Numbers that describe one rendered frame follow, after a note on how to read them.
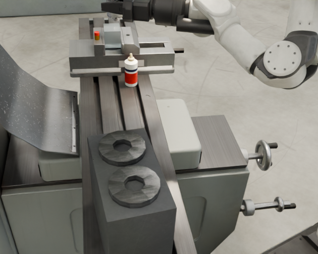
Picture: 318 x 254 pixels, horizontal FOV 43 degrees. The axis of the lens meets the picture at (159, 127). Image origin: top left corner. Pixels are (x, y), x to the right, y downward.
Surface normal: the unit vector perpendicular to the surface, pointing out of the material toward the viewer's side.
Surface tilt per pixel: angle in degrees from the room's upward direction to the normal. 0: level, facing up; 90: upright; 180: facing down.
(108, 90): 0
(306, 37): 48
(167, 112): 0
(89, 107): 0
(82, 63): 90
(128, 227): 90
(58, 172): 90
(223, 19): 66
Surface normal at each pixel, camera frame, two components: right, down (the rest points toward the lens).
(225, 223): 0.16, 0.63
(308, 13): -0.43, -0.16
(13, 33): 0.04, -0.77
